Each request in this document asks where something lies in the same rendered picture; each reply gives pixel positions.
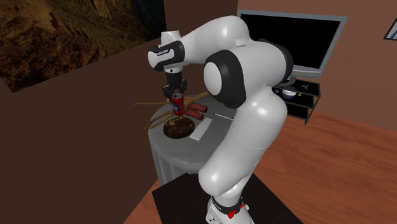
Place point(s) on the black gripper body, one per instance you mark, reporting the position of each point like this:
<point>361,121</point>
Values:
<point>174,80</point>

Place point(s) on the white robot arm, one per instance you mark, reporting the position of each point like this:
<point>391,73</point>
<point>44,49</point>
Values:
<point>248,102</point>

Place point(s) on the red drink can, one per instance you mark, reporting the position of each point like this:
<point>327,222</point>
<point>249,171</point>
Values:
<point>178,105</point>

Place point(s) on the red cylinder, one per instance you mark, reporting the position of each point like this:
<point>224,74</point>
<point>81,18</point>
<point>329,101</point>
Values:
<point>199,107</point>
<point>194,114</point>

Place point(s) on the brown dry branches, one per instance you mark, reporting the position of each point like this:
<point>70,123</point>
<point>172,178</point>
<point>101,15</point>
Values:
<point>158,119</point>

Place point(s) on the brown round bowl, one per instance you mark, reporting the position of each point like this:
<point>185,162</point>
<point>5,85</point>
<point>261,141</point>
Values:
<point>179,127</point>

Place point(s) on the white flat rectangular bar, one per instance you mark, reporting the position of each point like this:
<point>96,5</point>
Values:
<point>201,128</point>

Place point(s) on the thin black and white pen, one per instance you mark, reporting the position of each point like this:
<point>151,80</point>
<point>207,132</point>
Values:
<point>222,116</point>

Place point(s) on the round table with grey cloth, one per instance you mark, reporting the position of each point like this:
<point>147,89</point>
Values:
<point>183,155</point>

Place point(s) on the black robot stand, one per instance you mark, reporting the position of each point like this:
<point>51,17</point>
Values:
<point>180,201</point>

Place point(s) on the grey framed flat television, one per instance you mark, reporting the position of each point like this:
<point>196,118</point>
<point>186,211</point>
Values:
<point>294,40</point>

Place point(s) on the black television stand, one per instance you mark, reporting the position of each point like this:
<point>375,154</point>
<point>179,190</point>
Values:
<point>305,99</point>

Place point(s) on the large brown landscape wall picture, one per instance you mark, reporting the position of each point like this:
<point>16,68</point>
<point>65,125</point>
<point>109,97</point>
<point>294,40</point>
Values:
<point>55,34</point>

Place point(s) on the small black framed wall picture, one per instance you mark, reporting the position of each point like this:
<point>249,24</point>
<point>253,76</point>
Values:
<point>392,31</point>

